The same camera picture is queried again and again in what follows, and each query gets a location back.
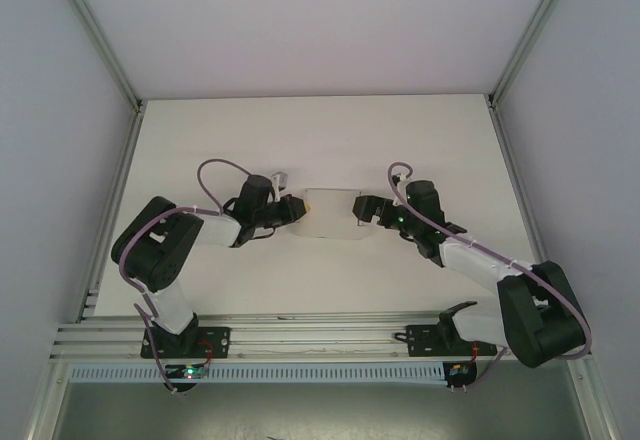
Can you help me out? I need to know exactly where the white paper box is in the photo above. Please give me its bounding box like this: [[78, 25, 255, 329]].
[[289, 187, 374, 240]]

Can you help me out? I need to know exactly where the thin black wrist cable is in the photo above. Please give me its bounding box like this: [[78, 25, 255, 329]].
[[222, 198, 280, 240]]

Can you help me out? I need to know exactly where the aluminium table side rail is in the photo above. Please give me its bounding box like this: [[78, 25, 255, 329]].
[[74, 102, 147, 324], [488, 102, 564, 320]]

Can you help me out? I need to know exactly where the aluminium mounting rail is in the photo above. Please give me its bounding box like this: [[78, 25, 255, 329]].
[[48, 312, 595, 362]]

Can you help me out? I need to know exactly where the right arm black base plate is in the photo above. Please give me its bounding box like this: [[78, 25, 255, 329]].
[[405, 323, 497, 359]]

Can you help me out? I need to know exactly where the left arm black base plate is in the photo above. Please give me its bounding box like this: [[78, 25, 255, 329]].
[[140, 326, 232, 360]]

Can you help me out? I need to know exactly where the white slotted cable duct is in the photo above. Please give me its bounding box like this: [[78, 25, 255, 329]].
[[69, 363, 447, 385]]

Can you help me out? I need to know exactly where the aluminium frame post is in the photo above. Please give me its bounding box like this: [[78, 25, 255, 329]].
[[487, 0, 585, 110], [47, 0, 146, 111]]

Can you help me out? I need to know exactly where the aluminium frame leg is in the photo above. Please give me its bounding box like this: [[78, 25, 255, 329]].
[[567, 359, 619, 440], [27, 359, 71, 440]]

